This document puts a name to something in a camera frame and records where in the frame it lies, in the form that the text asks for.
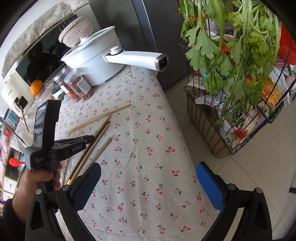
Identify red plastic spoon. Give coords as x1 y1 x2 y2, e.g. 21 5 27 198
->
9 158 25 167

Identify long bamboo chopstick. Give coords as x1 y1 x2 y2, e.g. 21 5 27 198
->
68 103 132 134

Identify white plastic spoon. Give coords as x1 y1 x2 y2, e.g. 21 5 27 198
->
22 131 33 147

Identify left hand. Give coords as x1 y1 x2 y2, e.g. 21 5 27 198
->
12 163 62 223

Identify blue labelled container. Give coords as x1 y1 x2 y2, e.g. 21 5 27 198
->
5 108 20 131

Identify cherry print tablecloth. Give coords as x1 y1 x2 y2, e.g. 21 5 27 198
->
55 66 213 240

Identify large orange fruit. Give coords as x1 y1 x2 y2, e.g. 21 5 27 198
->
30 80 43 96

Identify jar of dried rings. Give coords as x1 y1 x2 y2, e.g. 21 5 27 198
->
64 69 93 100

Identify jar of red dried fruit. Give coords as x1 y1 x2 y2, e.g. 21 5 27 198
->
53 67 81 102

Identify black microwave oven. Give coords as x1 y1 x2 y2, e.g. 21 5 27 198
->
16 15 77 86

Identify white electric cooking pot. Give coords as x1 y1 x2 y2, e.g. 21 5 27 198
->
61 26 169 86

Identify woven white lidded basket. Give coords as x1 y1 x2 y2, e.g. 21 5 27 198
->
58 16 94 48

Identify floral cloth cover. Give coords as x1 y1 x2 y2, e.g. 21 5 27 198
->
1 1 89 78

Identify green leafy vegetables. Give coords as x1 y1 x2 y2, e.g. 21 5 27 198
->
179 1 280 126

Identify grey refrigerator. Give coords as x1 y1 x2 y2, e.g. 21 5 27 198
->
89 1 188 89

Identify black wire rack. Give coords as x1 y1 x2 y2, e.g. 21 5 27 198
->
178 0 296 159

